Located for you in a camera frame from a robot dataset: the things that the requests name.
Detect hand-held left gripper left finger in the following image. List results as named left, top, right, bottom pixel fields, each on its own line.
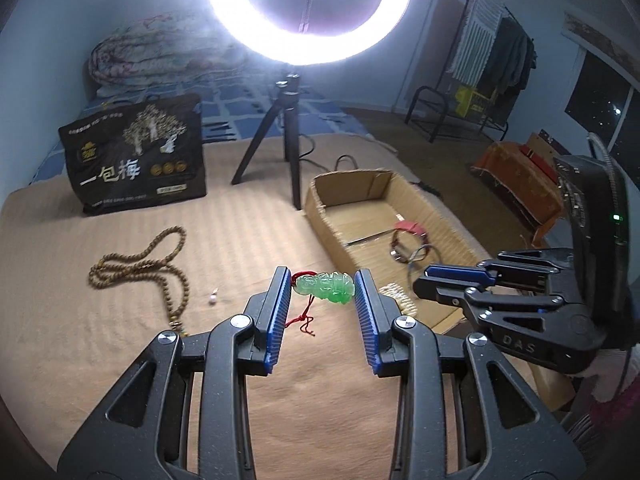
left=56, top=266, right=293, bottom=480

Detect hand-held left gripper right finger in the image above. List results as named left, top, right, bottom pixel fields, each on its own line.
left=353, top=268, right=587, bottom=480

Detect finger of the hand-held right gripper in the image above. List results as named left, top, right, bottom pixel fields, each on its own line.
left=424, top=247, right=574, bottom=287
left=412, top=276, right=585, bottom=317

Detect white bead necklace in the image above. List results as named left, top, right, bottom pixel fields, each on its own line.
left=379, top=282, right=417, bottom=317

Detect green jade pendant red cord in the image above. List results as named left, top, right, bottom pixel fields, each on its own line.
left=285, top=269, right=357, bottom=337

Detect red strap bracelet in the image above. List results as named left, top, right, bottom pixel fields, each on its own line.
left=392, top=220, right=431, bottom=238

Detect cardboard box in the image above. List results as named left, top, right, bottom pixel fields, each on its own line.
left=302, top=169, right=493, bottom=336

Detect person's right forearm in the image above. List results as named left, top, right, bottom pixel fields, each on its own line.
left=570, top=345, right=640, bottom=461

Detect orange cloth covered stool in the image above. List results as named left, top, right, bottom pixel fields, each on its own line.
left=472, top=140, right=571, bottom=233

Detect dark window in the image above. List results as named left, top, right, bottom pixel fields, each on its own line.
left=565, top=52, right=633, bottom=133

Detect tan blanket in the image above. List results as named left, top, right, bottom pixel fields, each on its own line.
left=0, top=132, right=576, bottom=480

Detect yellow box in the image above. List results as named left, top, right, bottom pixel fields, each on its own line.
left=455, top=85, right=493, bottom=116

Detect black tripod stand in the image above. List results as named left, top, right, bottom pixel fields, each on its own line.
left=231, top=72, right=305, bottom=211

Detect dark hanging clothes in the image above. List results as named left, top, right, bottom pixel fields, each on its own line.
left=487, top=17, right=536, bottom=98

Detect black printed bag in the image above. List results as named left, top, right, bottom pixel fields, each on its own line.
left=58, top=92, right=208, bottom=217

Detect brown wooden door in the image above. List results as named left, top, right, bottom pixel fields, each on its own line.
left=395, top=0, right=468, bottom=113

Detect striped hanging towel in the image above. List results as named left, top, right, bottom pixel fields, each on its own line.
left=446, top=0, right=506, bottom=83

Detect folded floral quilt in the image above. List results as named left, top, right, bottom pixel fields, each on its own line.
left=89, top=10, right=251, bottom=97

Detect brown bead necklace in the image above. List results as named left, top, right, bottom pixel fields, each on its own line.
left=89, top=226, right=191, bottom=338

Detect white ring light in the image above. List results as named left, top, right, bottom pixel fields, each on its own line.
left=206, top=0, right=415, bottom=67

